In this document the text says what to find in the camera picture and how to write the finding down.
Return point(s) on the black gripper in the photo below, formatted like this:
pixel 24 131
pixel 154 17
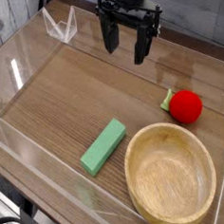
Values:
pixel 130 13

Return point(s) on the red plush fruit green leaf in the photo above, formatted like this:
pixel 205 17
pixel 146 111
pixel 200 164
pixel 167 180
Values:
pixel 184 106

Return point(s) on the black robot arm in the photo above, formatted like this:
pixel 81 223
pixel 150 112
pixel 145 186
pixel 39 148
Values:
pixel 140 15

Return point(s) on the clear acrylic tray walls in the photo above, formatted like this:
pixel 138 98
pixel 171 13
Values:
pixel 59 89

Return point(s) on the green rectangular block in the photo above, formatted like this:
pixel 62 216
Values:
pixel 102 147

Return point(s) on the wooden oval bowl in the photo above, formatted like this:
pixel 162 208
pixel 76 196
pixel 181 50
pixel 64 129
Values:
pixel 170 175

